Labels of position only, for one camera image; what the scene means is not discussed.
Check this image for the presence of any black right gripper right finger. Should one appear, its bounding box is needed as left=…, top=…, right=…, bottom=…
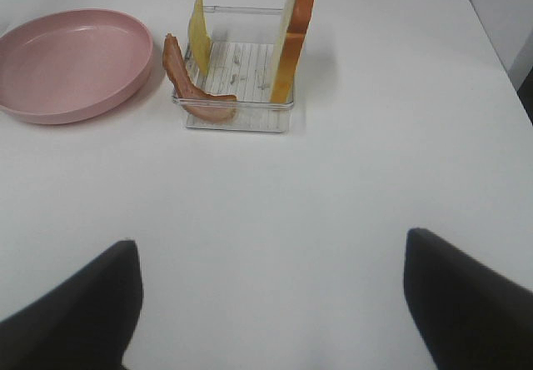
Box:
left=403, top=228, right=532, bottom=369

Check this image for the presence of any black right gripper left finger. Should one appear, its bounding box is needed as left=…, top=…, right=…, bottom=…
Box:
left=1, top=240, right=143, bottom=369

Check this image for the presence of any bacon strip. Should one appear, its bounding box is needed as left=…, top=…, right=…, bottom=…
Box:
left=162, top=33, right=237, bottom=123

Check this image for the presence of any yellow cheese slice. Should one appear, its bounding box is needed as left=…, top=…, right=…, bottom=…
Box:
left=187, top=0, right=212, bottom=76

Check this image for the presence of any bread slice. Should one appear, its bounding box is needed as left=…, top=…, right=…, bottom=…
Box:
left=269, top=0, right=314, bottom=103

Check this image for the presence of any pink round plate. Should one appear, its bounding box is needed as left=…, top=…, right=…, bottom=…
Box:
left=1, top=9, right=154, bottom=125

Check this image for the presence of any right clear plastic tray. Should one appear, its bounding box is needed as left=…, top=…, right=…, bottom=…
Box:
left=172, top=4, right=297, bottom=135

